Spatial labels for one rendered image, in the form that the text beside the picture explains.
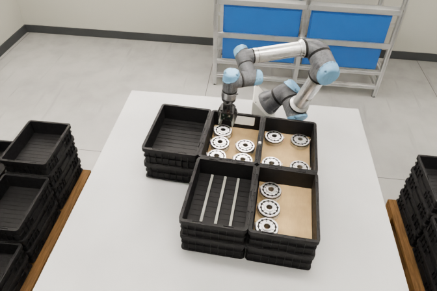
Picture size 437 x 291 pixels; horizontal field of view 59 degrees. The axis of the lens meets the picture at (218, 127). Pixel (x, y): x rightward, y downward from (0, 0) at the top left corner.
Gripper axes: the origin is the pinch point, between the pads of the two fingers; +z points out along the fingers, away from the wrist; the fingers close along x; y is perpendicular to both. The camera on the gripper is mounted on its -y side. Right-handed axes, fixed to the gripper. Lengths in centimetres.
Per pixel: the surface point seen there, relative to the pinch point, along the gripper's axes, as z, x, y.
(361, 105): 108, 116, -170
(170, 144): 18.5, -29.7, 5.7
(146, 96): 38, -64, -51
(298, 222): 11, 43, 44
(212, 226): 2, 5, 61
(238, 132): 17.9, 6.4, -12.9
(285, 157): 15.2, 34.4, 2.6
